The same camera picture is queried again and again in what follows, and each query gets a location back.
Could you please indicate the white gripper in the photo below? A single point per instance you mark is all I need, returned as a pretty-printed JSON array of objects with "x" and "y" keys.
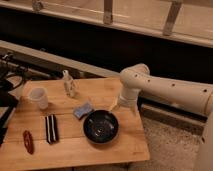
[{"x": 127, "y": 98}]

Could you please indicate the dark ceramic bowl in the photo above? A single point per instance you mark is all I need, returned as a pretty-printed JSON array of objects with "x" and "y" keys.
[{"x": 101, "y": 127}]

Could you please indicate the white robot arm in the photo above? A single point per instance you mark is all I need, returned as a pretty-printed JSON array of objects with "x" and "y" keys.
[{"x": 191, "y": 96}]

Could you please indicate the blue sponge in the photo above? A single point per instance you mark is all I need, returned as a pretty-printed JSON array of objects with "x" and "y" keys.
[{"x": 83, "y": 110}]

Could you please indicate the small clear bottle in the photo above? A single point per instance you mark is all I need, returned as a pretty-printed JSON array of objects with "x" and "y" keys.
[{"x": 69, "y": 84}]

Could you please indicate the black white striped block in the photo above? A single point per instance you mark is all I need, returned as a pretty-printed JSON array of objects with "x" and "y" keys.
[{"x": 51, "y": 129}]

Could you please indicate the translucent plastic cup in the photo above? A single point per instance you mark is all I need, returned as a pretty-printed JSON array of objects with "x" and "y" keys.
[{"x": 39, "y": 97}]

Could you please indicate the red brown hair clip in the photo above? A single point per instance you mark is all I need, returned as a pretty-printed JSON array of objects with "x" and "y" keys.
[{"x": 28, "y": 142}]

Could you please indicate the metal window bracket centre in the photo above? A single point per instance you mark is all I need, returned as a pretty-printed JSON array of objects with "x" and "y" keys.
[{"x": 108, "y": 12}]

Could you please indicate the metal window bracket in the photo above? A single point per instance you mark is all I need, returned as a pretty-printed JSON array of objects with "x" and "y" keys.
[
  {"x": 172, "y": 16},
  {"x": 37, "y": 5},
  {"x": 108, "y": 12}
]

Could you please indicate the black equipment with cables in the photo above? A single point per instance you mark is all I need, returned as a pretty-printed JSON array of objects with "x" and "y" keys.
[{"x": 11, "y": 78}]

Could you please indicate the metal window bracket right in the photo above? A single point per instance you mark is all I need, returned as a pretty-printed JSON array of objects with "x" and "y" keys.
[{"x": 172, "y": 16}]

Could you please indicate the metal window bracket left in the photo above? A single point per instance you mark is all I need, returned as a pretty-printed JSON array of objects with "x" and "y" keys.
[{"x": 37, "y": 5}]

